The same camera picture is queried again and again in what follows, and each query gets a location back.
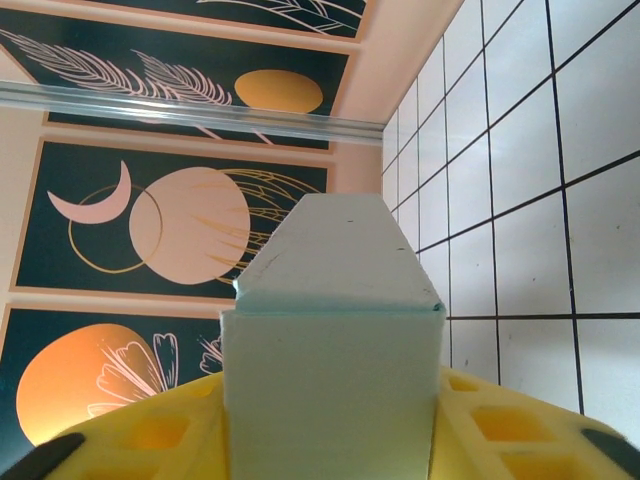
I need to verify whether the aluminium corner post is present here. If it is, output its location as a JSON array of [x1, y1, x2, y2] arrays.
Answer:
[[0, 79, 386, 147]]

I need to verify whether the light blue cloth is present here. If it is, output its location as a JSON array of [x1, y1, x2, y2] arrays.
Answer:
[[218, 193, 447, 480]]

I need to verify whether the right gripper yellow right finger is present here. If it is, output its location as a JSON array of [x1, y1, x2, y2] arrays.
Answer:
[[429, 364, 640, 480]]

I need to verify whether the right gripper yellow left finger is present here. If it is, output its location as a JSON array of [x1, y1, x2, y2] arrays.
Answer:
[[0, 372, 232, 480]]

